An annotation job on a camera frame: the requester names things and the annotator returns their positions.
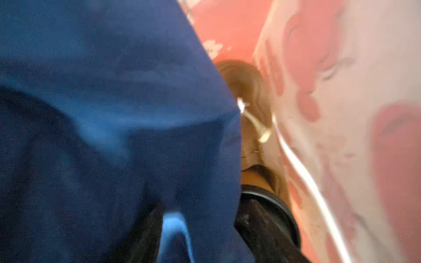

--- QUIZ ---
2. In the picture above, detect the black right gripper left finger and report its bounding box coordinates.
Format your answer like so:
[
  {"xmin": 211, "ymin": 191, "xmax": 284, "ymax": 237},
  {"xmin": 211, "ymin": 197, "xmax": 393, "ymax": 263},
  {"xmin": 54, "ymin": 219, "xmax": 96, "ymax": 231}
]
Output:
[{"xmin": 108, "ymin": 203, "xmax": 164, "ymax": 263}]

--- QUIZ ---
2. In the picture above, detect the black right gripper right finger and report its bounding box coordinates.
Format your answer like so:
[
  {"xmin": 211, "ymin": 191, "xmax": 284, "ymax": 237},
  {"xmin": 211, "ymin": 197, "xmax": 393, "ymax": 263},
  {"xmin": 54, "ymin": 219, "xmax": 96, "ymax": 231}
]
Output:
[{"xmin": 235, "ymin": 199, "xmax": 309, "ymax": 263}]

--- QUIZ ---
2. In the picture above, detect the black plastic cup lid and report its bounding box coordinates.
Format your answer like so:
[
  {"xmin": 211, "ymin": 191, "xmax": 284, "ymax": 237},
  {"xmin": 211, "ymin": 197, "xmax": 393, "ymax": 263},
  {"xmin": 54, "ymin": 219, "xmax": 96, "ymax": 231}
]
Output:
[{"xmin": 241, "ymin": 185, "xmax": 301, "ymax": 249}]

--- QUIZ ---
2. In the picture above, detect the single pulp cup carrier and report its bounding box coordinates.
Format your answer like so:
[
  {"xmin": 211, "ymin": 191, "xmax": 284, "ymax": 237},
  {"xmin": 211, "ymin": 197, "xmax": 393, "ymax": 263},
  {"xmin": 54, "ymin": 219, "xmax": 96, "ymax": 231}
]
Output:
[{"xmin": 216, "ymin": 60, "xmax": 291, "ymax": 208}]

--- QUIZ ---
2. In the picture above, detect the single dark blue napkin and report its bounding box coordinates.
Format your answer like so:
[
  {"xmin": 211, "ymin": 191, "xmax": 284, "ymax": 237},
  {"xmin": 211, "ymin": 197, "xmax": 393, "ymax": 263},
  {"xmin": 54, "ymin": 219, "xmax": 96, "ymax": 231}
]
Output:
[{"xmin": 1, "ymin": 1, "xmax": 255, "ymax": 263}]

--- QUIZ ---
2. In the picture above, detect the red and white paper bag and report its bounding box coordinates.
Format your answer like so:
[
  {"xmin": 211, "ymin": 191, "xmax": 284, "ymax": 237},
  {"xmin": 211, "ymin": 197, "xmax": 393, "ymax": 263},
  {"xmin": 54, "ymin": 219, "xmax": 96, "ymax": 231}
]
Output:
[{"xmin": 180, "ymin": 1, "xmax": 421, "ymax": 263}]

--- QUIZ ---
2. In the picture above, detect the white paper cup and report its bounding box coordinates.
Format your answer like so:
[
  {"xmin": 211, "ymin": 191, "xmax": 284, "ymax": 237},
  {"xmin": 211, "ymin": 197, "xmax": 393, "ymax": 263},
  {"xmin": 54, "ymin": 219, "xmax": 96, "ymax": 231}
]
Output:
[{"xmin": 241, "ymin": 164, "xmax": 279, "ymax": 195}]

